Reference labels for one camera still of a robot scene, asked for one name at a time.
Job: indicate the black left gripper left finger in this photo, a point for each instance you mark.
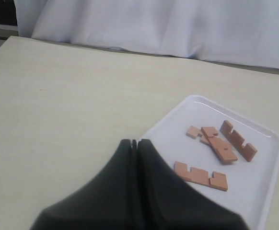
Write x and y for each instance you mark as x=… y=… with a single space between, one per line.
x=105 y=203

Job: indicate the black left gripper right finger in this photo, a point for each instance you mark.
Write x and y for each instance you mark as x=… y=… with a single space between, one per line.
x=169 y=203

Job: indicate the wooden notched bar piece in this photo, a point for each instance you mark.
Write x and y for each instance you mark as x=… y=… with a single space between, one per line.
x=222 y=149
x=248 y=151
x=193 y=132
x=199 y=176

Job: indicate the white plastic tray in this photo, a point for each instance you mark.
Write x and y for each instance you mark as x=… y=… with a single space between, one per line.
x=250 y=184

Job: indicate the white backdrop curtain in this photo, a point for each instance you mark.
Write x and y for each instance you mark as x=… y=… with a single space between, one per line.
x=244 y=32

